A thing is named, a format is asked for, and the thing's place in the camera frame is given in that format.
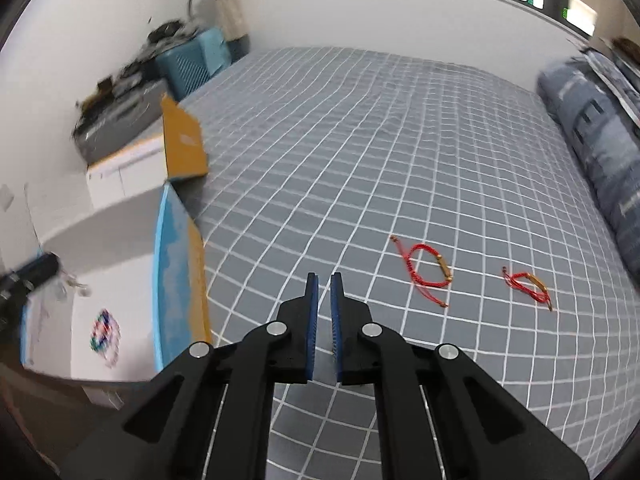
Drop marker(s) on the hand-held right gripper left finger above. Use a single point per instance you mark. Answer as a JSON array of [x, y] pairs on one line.
[[312, 320]]

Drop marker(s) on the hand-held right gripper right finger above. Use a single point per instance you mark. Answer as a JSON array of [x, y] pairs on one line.
[[336, 320]]

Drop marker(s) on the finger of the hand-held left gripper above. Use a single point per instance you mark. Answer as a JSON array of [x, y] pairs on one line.
[[37, 270]]

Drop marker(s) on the blue and yellow cardboard box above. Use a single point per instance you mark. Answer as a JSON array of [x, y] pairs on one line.
[[130, 260]]

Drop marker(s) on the white cardboard box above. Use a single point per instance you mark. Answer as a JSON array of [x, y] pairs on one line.
[[115, 397]]

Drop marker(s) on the grey checked bed sheet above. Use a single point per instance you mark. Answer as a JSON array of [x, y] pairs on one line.
[[350, 160]]

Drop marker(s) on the grey suitcase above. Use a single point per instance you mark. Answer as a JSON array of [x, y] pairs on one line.
[[120, 120]]

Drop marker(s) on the pile of dark cluttered things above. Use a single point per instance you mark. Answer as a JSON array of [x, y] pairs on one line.
[[130, 75]]

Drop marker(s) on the blue suitcase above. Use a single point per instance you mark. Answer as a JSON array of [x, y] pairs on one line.
[[190, 67]]

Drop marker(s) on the beige curtain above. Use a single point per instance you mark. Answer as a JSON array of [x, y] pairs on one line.
[[232, 25]]

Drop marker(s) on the blue-grey folded quilt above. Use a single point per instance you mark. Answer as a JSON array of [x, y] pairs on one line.
[[595, 150]]

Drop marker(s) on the patterned folded blanket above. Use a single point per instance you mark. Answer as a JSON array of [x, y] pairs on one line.
[[615, 75]]

